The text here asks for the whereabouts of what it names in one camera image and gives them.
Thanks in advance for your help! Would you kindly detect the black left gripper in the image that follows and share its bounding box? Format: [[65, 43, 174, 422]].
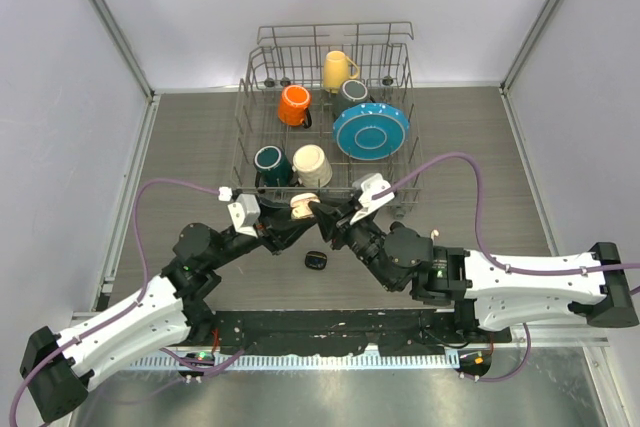
[[208, 195, 317, 270]]

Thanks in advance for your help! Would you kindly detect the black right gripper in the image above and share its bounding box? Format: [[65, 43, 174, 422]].
[[309, 196, 398, 291]]

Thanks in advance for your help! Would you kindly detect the white earbud charging case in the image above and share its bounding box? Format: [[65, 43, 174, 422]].
[[290, 192, 320, 220]]

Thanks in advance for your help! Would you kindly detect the black earbud charging case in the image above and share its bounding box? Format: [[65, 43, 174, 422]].
[[304, 250, 328, 271]]

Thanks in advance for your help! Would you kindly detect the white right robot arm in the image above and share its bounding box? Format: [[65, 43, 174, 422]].
[[311, 203, 639, 342]]

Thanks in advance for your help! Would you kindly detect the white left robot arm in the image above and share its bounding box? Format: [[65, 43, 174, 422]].
[[15, 194, 316, 423]]

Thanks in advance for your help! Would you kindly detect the dark green mug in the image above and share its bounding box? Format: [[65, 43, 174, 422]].
[[253, 145, 293, 188]]

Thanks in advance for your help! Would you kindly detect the cream white mug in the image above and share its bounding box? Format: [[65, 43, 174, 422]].
[[293, 144, 333, 188]]

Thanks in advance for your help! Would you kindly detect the blue dotted plate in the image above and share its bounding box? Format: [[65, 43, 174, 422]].
[[332, 102, 410, 161]]

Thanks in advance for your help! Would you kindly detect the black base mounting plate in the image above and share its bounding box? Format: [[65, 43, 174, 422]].
[[177, 309, 512, 357]]

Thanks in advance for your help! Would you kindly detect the orange mug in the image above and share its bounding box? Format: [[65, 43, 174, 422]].
[[278, 84, 312, 129]]

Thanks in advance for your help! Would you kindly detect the grey mug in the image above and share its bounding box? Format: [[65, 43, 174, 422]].
[[332, 79, 371, 117]]

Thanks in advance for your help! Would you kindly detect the yellow mug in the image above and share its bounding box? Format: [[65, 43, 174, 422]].
[[323, 50, 360, 93]]

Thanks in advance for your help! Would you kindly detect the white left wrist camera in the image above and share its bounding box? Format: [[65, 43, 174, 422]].
[[218, 187, 261, 238]]

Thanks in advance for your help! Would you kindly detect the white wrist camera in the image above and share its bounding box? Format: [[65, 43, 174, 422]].
[[349, 173, 395, 225], [218, 187, 261, 238]]

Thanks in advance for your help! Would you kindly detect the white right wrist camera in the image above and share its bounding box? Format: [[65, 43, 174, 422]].
[[349, 173, 395, 225]]

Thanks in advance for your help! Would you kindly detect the grey wire dish rack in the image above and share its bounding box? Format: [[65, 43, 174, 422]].
[[230, 21, 423, 201]]

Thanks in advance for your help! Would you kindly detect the white slotted cable duct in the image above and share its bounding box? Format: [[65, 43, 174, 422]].
[[128, 348, 459, 371]]

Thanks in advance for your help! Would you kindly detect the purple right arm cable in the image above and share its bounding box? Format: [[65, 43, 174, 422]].
[[372, 152, 640, 383]]

